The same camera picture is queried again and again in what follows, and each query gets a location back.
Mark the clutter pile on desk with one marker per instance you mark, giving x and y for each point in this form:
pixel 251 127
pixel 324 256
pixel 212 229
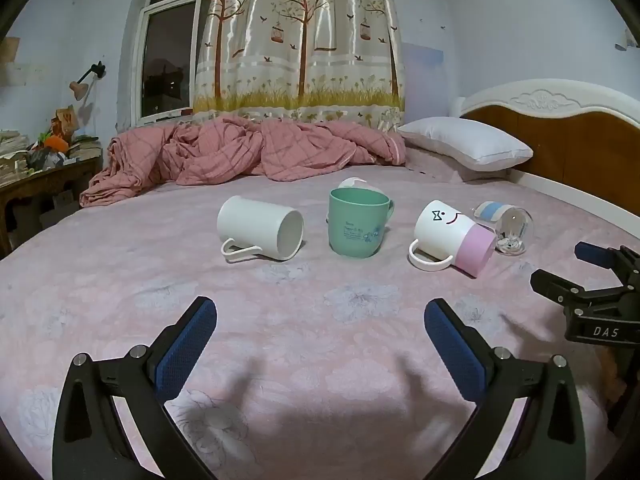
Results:
pixel 42 142

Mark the clear glass cup blue band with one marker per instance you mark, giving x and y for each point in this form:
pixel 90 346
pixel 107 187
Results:
pixel 512 227

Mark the wall lamp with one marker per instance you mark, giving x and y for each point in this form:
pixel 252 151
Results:
pixel 82 85

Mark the small white cup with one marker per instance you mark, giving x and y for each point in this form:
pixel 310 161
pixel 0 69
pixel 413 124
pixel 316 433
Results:
pixel 352 182

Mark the green cup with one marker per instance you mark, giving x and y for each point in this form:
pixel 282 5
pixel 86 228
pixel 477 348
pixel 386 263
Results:
pixel 356 230

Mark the white and pink face cup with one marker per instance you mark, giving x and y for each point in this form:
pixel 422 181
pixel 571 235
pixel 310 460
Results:
pixel 445 235

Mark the white pillow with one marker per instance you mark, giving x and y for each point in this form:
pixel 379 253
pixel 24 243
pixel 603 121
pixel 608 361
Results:
pixel 465 142

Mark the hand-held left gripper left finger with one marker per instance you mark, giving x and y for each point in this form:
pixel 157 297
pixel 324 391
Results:
pixel 187 345

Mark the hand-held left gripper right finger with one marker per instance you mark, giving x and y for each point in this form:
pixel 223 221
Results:
pixel 455 355

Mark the white and wooden headboard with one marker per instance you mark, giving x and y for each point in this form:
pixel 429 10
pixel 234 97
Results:
pixel 575 135

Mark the tree print curtain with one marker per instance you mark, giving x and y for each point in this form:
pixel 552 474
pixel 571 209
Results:
pixel 305 45

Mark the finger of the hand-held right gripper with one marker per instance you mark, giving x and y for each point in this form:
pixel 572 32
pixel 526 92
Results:
pixel 555 285
pixel 592 253

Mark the paper sheet on wall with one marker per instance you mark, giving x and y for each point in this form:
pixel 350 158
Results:
pixel 9 62

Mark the pink floral bed sheet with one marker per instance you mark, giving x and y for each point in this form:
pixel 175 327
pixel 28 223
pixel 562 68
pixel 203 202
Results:
pixel 310 320

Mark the white frame window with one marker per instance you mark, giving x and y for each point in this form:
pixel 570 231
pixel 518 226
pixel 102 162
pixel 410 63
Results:
pixel 170 55

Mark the plain white cup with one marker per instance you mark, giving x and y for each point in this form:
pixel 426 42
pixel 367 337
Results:
pixel 255 225

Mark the wooden desk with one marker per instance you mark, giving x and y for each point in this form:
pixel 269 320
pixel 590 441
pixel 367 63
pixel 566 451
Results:
pixel 35 185

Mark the pink checked quilt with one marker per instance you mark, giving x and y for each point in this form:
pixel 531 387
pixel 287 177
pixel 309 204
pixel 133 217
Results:
pixel 225 152

